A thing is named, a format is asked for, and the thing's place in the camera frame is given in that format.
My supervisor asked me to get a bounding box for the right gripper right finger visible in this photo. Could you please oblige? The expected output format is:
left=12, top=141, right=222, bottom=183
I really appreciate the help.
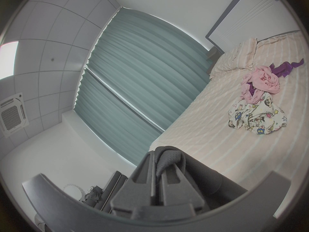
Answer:
left=158, top=164, right=206, bottom=213

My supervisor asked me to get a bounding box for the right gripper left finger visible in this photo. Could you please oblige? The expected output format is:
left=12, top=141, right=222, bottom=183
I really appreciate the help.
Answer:
left=110, top=151, right=158, bottom=213

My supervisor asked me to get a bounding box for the black T-shirt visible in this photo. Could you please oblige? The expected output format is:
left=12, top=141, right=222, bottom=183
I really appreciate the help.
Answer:
left=154, top=146, right=249, bottom=211

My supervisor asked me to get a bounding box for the bed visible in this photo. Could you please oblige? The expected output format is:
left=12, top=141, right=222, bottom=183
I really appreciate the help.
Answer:
left=148, top=0, right=309, bottom=219

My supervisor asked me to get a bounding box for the dark grey cloth bundle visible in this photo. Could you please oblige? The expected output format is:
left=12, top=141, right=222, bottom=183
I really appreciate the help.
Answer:
left=84, top=186, right=103, bottom=201

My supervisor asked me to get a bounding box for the round white mirror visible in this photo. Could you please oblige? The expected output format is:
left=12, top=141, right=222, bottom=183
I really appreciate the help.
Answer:
left=63, top=184, right=84, bottom=202

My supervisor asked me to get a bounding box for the blue-green curtain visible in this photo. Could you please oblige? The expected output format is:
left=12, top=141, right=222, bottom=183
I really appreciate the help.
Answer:
left=83, top=7, right=213, bottom=131
left=74, top=69, right=165, bottom=166

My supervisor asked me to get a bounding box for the white printed pyjama top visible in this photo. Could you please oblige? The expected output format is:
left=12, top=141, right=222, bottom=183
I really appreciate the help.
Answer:
left=228, top=92, right=288, bottom=135

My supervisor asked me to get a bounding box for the grey bedside table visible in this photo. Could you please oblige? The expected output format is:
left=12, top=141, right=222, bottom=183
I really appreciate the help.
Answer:
left=206, top=46, right=224, bottom=67

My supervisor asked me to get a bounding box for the pink garment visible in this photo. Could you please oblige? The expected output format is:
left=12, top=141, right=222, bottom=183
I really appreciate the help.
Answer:
left=240, top=65, right=280, bottom=104

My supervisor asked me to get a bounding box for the cream pillow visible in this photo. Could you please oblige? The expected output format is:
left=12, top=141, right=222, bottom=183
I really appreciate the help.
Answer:
left=209, top=38, right=257, bottom=79

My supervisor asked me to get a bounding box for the white ceiling air conditioner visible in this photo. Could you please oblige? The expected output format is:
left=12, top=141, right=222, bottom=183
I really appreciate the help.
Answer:
left=0, top=92, right=30, bottom=138

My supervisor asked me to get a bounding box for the purple garment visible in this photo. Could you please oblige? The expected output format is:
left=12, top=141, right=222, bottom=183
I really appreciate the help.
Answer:
left=247, top=58, right=304, bottom=98

